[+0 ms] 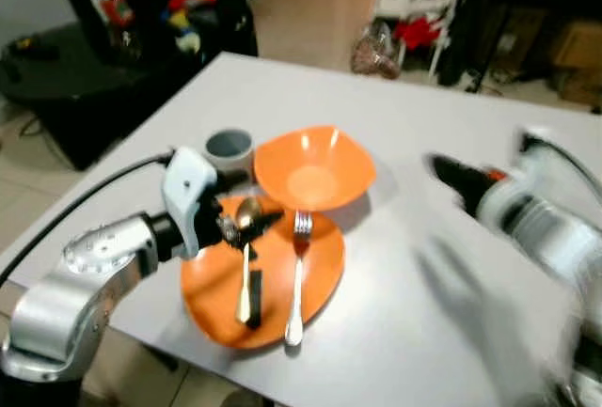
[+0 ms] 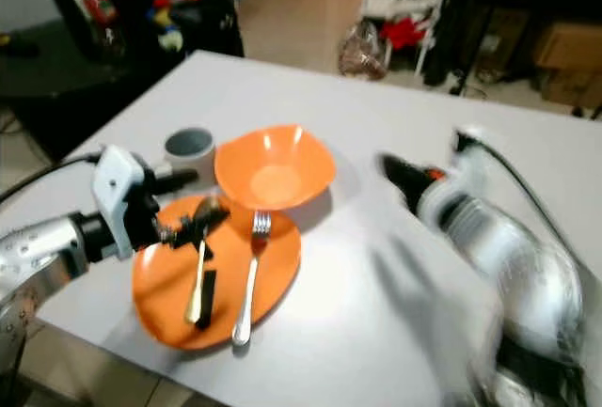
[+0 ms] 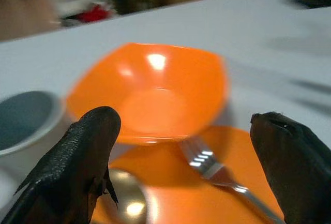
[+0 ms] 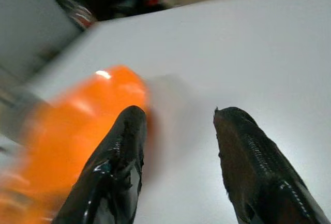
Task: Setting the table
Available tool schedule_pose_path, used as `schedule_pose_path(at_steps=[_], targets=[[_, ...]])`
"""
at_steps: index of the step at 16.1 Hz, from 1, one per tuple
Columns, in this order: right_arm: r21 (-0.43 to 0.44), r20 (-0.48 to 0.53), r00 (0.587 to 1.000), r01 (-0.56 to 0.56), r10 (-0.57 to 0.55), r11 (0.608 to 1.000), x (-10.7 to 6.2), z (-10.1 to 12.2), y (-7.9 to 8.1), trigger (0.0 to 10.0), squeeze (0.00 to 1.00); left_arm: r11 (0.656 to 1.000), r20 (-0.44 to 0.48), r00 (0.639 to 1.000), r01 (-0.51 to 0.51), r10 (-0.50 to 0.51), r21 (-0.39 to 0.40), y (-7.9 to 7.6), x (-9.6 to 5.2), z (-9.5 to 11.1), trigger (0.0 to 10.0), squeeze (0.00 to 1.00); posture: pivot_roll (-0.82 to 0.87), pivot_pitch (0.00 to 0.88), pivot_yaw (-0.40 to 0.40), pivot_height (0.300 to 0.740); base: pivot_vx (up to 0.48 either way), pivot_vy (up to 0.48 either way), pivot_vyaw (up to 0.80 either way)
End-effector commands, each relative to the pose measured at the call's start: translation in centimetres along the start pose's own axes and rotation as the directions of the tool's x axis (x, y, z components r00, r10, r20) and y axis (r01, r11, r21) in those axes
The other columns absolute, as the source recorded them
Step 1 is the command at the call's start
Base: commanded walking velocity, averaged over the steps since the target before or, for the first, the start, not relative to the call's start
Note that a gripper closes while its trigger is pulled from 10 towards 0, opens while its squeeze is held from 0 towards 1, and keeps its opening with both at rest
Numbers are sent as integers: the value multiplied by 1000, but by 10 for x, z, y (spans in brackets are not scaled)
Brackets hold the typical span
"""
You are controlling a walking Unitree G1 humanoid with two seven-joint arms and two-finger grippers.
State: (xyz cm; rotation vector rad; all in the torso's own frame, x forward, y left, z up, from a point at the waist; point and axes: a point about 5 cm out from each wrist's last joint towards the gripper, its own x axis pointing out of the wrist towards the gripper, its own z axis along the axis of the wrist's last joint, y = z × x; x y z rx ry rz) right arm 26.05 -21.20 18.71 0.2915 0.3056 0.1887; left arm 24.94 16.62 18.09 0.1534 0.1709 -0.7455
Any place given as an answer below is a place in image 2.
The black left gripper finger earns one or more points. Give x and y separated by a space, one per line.
198 228
174 181

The gold metal spoon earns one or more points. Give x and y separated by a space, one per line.
207 210

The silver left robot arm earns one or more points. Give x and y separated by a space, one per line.
36 258

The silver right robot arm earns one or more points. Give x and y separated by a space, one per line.
508 247

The grey cup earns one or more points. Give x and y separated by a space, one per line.
190 155

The small black bar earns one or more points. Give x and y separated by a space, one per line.
209 299

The silver metal fork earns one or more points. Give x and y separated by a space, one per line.
248 285

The orange round plate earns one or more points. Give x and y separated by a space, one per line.
167 300

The orange square bowl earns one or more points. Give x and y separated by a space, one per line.
277 177

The brown mesh bag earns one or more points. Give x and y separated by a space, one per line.
362 53

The red cloth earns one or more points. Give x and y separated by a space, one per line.
403 31

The black low table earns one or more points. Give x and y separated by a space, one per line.
47 97

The colourful toy pile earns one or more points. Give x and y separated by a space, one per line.
177 10

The clear plastic bag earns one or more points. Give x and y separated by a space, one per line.
96 3

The brown cardboard box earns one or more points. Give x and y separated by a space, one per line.
569 59

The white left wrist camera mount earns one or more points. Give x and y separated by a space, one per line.
117 186

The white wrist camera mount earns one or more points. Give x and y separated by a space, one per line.
470 139
117 186

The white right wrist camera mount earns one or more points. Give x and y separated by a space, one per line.
470 139

